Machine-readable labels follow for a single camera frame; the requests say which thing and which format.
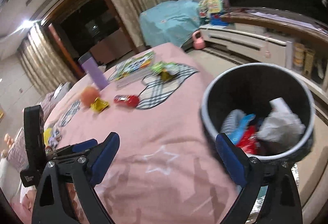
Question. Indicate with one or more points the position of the pink kettlebell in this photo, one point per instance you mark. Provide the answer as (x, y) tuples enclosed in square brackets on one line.
[(198, 41)]

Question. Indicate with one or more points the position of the blue plastic wrapper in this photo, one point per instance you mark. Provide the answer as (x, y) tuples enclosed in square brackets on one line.
[(238, 133)]

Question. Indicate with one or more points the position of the crumpled white paper trash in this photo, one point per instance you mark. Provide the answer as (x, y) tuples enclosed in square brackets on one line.
[(281, 129)]

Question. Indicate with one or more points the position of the white TV cabinet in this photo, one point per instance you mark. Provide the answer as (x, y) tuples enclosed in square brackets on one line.
[(257, 44)]

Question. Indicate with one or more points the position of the pink blanket table cover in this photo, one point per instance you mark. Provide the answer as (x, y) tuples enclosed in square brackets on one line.
[(165, 170)]

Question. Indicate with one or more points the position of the green snack wrapper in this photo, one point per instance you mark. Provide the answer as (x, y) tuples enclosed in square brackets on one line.
[(166, 71)]

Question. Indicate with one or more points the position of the stack of children books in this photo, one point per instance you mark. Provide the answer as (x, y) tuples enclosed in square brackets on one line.
[(133, 69)]

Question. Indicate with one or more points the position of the teal cloth covered furniture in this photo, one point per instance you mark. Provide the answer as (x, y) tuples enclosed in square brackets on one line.
[(170, 21)]

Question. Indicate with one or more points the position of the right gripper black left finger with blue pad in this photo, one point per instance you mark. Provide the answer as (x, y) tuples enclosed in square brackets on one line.
[(84, 170)]

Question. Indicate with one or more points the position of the purple cylindrical bottle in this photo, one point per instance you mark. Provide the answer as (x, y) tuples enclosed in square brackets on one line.
[(90, 66)]

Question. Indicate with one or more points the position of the white pleated paper cup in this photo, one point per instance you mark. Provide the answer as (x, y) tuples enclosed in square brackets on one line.
[(232, 121)]

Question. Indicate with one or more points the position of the red Skittles candy tube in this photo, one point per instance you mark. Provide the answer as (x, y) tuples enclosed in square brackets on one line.
[(127, 100)]

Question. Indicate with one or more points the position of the colourful toy play set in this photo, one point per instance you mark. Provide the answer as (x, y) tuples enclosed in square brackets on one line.
[(210, 12)]

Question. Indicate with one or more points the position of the orange peach fruit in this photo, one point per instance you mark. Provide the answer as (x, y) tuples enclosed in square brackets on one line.
[(89, 95)]

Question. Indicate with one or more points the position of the yellow snack wrapper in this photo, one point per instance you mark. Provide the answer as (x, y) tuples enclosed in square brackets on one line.
[(99, 105)]

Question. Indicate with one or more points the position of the red snack bag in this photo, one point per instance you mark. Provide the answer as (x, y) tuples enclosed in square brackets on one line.
[(248, 143)]

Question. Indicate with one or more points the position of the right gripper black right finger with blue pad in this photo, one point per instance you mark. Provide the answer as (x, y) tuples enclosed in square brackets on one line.
[(282, 202)]

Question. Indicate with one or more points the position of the black round trash bin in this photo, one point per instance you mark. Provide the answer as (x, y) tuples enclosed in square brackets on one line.
[(250, 88)]

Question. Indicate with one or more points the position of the beige curtain left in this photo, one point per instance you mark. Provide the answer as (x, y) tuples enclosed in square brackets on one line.
[(41, 63)]

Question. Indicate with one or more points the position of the snack packets pile at edge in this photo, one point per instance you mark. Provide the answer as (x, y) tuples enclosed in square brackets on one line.
[(51, 137)]

